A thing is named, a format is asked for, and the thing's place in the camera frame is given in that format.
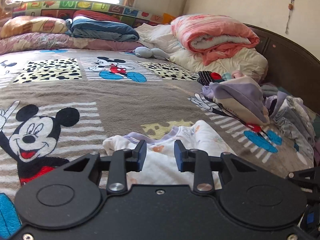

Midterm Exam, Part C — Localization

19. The white floral quilted garment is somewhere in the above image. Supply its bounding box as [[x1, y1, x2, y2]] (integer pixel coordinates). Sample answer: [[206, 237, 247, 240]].
[[103, 120, 234, 186]]

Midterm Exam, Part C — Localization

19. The grey clothes pile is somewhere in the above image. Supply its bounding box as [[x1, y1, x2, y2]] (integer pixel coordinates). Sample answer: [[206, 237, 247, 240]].
[[261, 85, 316, 161]]

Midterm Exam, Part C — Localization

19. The purple and cream garment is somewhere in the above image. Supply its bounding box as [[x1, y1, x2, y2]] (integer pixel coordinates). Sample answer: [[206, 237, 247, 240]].
[[202, 76, 270, 126]]

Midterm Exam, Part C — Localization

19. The Mickey Mouse bed blanket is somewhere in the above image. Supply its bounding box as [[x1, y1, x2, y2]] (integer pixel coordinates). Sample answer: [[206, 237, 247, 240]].
[[1, 49, 314, 239]]

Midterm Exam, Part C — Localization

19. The dark wooden headboard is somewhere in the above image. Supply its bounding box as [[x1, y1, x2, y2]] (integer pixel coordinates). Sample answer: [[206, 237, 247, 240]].
[[248, 24, 320, 114]]

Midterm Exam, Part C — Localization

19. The grey plush toy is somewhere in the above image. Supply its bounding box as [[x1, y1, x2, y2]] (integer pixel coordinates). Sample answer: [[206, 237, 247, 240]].
[[134, 47, 170, 60]]

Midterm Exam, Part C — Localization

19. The cream quilt under pink one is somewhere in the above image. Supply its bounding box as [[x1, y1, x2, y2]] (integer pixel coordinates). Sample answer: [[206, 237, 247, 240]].
[[170, 48, 268, 82]]

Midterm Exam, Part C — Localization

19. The pink rolled quilt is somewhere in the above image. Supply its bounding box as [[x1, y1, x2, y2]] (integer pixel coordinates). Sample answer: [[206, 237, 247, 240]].
[[170, 14, 260, 66]]

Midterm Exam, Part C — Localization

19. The blue folded duvet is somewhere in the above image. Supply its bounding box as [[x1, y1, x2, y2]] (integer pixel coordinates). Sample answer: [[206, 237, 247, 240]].
[[66, 16, 139, 42]]

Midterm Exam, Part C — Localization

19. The red pillow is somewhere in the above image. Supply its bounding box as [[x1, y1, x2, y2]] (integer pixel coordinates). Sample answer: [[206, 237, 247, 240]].
[[73, 10, 120, 22]]

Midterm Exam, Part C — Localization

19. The colourful alphabet foam mat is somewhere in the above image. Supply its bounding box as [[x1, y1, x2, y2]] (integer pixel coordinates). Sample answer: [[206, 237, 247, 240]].
[[11, 0, 175, 28]]

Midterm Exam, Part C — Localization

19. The yellow patterned pillow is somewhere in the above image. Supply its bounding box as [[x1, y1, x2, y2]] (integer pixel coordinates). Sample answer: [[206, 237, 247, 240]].
[[1, 16, 68, 39]]

